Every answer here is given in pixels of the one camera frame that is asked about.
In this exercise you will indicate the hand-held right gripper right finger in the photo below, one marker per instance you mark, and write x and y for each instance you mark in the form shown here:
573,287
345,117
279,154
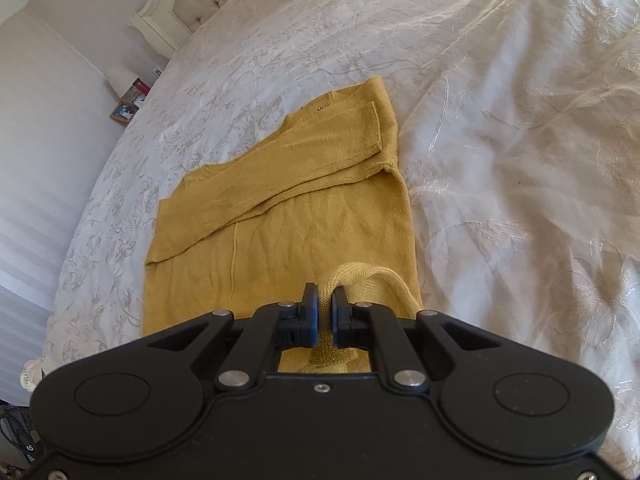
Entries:
340,320

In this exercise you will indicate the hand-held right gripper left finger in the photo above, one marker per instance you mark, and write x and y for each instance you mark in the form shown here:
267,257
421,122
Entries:
312,320

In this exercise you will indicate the yellow knit sweater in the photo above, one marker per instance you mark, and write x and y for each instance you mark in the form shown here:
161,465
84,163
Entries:
310,220

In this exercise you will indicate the white floral bedspread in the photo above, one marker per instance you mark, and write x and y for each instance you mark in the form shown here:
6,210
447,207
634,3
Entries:
500,135

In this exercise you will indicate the red bottle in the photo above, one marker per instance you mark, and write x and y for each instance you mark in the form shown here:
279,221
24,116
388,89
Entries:
141,86

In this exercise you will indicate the white table lamp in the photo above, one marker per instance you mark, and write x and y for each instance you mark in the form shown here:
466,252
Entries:
120,80

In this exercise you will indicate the wooden picture frame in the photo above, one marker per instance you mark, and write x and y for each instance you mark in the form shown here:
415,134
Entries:
122,111

